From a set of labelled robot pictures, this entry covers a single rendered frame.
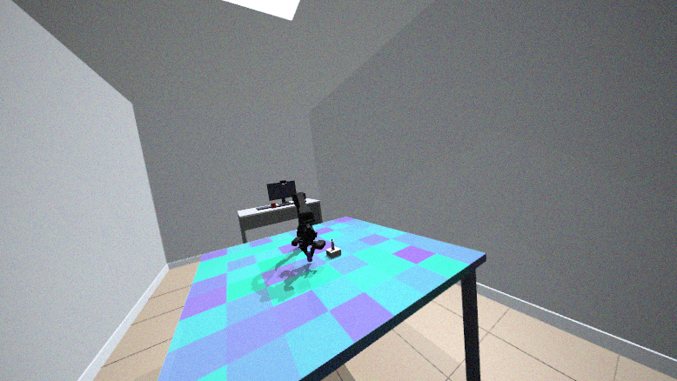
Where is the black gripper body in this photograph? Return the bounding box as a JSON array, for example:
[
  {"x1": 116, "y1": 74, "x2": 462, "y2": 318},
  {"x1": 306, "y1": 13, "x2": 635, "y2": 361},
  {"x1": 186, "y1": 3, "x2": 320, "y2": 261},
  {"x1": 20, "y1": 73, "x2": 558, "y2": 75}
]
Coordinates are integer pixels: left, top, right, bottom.
[{"x1": 292, "y1": 233, "x2": 325, "y2": 250}]

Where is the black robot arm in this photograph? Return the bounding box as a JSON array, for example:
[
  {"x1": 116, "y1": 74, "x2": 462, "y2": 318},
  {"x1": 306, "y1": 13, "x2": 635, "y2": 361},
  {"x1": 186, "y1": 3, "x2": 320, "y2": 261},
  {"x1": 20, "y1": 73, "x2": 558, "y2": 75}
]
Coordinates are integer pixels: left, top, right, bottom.
[{"x1": 292, "y1": 192, "x2": 318, "y2": 240}]

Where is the white block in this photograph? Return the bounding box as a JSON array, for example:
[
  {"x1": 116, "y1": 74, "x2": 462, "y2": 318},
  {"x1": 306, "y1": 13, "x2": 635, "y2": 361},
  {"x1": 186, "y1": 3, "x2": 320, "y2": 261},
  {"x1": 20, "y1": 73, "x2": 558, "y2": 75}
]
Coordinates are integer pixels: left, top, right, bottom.
[{"x1": 326, "y1": 246, "x2": 341, "y2": 258}]

